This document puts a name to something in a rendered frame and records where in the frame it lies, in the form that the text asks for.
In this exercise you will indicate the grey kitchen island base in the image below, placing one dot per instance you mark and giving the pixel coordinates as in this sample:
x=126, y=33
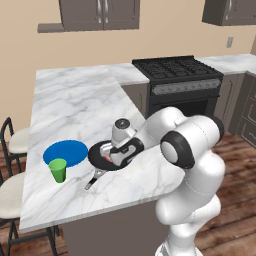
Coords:
x=113, y=230

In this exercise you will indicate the black stool with cream seat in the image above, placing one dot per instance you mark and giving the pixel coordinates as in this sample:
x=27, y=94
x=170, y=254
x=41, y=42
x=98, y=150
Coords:
x=11, y=196
x=20, y=140

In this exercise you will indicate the pink raw steak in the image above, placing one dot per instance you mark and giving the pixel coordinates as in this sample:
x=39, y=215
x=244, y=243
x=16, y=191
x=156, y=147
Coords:
x=105, y=157

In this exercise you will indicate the grey base cupboards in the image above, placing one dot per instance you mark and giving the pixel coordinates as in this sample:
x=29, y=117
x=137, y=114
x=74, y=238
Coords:
x=243, y=106

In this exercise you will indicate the grey base cupboard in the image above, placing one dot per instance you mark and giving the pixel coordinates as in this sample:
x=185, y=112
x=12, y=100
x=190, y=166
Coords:
x=138, y=96

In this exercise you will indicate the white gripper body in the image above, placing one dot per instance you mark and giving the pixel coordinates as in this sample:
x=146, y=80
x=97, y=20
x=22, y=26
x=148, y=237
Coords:
x=113, y=154

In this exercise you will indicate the grey wall socket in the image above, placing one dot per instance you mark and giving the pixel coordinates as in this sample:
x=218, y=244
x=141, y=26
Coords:
x=230, y=42

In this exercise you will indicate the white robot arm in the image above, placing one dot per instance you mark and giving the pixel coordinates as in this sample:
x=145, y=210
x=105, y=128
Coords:
x=196, y=156

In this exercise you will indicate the green cup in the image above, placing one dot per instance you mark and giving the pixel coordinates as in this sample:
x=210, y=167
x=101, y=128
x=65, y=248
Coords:
x=58, y=170

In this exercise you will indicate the black gas range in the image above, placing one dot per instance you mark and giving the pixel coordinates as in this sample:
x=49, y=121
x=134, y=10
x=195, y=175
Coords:
x=180, y=80

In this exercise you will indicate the blue round plate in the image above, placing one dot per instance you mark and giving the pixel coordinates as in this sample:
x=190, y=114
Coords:
x=66, y=151

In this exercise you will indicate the black frying pan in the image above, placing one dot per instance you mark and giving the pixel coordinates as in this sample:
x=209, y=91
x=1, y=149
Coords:
x=96, y=156

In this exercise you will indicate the grey wall cupboard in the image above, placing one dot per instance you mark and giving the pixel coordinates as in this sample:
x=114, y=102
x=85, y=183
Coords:
x=100, y=15
x=230, y=11

